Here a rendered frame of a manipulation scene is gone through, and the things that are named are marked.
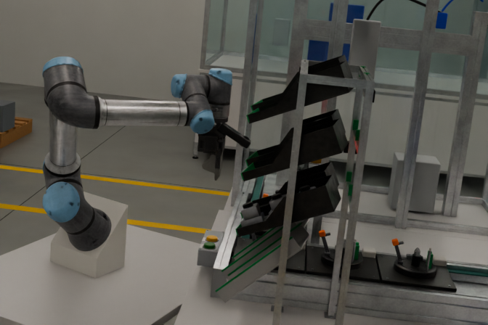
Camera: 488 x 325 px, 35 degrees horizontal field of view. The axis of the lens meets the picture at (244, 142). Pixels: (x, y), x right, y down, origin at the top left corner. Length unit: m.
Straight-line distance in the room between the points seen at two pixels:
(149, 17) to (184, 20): 0.47
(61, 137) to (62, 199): 0.20
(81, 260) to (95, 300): 0.22
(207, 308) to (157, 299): 0.16
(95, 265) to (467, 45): 1.93
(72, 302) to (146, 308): 0.23
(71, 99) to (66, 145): 0.29
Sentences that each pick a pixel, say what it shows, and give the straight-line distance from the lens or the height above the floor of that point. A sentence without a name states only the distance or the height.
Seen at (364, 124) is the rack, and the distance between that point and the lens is 2.00.
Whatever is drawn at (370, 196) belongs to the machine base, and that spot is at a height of 0.86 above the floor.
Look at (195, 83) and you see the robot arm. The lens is 2.41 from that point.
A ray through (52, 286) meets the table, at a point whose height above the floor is 0.86.
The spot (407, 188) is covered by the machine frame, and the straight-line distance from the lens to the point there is 3.43.
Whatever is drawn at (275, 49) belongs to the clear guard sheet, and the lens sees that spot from 3.84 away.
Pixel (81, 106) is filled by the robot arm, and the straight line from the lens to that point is 2.23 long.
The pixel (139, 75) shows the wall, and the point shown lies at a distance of 10.82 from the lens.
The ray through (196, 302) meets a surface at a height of 0.86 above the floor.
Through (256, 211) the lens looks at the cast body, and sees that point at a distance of 2.14.
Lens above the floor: 1.91
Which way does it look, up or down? 13 degrees down
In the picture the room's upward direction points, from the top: 5 degrees clockwise
